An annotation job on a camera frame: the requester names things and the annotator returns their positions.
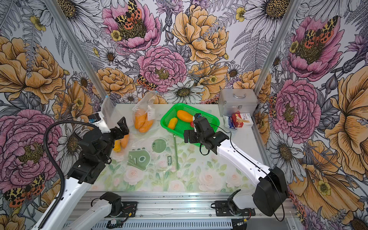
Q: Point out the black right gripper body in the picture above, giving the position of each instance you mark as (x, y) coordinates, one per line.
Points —
(201, 137)

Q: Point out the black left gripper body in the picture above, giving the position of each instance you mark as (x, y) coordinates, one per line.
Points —
(109, 149)

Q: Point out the clear zip-top bag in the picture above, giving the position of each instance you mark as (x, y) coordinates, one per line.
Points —
(146, 106)
(113, 113)

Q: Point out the yellow wrinkled mango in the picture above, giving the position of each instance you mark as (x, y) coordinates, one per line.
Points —
(172, 123)

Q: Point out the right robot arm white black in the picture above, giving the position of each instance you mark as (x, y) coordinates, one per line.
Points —
(270, 183)

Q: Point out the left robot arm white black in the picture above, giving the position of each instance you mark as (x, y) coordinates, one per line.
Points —
(70, 190)

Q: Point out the pile of clear zip bags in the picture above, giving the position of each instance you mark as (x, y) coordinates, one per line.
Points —
(154, 153)

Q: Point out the blue white small packet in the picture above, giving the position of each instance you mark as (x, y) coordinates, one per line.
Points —
(228, 123)

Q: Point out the green plastic basket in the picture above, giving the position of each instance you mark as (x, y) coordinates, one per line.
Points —
(181, 126)

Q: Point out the red white snack box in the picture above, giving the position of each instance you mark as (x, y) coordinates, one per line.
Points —
(242, 120)

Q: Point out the silver metal case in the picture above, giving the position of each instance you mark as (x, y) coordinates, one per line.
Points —
(237, 100)

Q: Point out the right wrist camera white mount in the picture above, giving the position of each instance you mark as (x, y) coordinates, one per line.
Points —
(196, 116)

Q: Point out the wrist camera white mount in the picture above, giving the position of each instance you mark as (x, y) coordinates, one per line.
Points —
(98, 119)
(196, 116)

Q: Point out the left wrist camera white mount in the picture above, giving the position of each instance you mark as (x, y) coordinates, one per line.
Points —
(98, 119)

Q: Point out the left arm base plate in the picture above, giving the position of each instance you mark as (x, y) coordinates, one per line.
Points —
(127, 209)

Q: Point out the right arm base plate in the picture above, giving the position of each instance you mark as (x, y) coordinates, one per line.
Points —
(224, 209)

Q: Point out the aluminium front rail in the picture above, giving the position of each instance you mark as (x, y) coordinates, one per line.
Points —
(175, 205)

